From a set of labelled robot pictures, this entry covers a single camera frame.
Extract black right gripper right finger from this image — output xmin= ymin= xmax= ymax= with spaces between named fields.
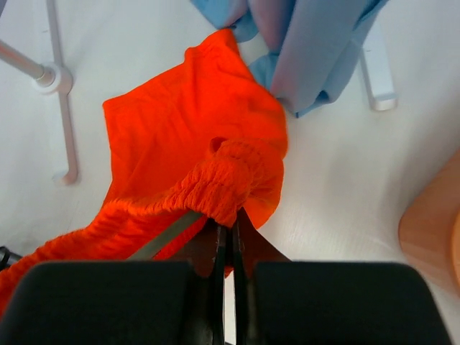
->
xmin=231 ymin=211 xmax=451 ymax=344

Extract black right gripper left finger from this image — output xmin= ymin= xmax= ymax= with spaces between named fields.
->
xmin=1 ymin=221 xmax=226 ymax=344

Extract grey clothes hanger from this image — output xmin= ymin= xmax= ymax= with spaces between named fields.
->
xmin=126 ymin=211 xmax=203 ymax=261

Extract orange shorts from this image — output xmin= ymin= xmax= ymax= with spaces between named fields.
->
xmin=1 ymin=29 xmax=288 ymax=308

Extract light blue shorts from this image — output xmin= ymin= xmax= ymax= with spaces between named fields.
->
xmin=193 ymin=0 xmax=386 ymax=117

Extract orange plastic basket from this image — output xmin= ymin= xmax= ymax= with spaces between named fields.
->
xmin=398 ymin=152 xmax=459 ymax=295

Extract white and silver clothes rack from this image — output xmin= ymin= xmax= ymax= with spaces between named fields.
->
xmin=1 ymin=1 xmax=397 ymax=185

